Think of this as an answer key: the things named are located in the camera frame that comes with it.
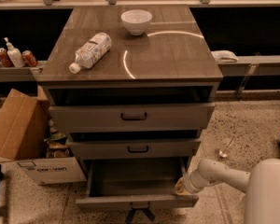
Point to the white folded cloth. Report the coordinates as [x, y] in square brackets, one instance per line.
[224, 56]

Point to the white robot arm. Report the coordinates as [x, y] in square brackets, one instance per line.
[261, 187]

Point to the grey side shelf right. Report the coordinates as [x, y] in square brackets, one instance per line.
[250, 78]

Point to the brown cardboard box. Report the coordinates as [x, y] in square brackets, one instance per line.
[24, 126]

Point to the red soda can left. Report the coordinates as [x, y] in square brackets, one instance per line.
[4, 59]

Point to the grey drawer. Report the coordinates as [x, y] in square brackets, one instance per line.
[135, 184]
[131, 118]
[130, 149]

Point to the grey middle drawer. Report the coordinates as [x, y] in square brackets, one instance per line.
[130, 149]

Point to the white ceramic bowl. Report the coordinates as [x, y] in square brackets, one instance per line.
[136, 21]

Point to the grey top drawer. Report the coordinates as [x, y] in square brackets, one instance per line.
[131, 118]

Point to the metal ladle on floor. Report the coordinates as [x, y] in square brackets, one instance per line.
[224, 150]

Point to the red soda can right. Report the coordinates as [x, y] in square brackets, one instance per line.
[29, 58]

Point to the clear plastic water bottle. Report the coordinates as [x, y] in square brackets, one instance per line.
[91, 52]

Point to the grey side shelf left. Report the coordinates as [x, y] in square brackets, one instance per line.
[26, 73]

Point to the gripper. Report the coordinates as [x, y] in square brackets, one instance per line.
[188, 183]

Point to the snack bags in box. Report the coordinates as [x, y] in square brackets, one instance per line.
[57, 143]

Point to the red soda can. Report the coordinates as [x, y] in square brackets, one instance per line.
[4, 59]
[29, 58]

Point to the grey side shelf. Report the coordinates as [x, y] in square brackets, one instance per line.
[26, 73]
[250, 78]

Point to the white pump dispenser bottle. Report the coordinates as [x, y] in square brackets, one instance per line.
[14, 54]

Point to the grey bottom drawer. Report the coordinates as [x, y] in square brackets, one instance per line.
[135, 184]

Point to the grey wooden drawer cabinet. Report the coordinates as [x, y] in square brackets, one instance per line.
[170, 63]

